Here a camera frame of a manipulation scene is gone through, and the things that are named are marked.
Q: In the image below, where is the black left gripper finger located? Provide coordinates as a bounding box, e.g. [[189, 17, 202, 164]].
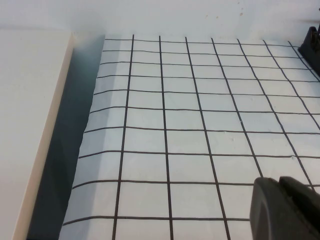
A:
[[249, 175, 320, 240]]

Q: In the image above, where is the white mat with black grid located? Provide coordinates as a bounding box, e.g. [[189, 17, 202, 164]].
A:
[[62, 33, 320, 240]]

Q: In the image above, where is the white board with cream edge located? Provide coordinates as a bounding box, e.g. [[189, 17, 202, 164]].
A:
[[0, 26, 76, 240]]

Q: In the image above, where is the black plastic drip tray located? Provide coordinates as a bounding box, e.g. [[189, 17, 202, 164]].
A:
[[297, 37, 320, 76]]

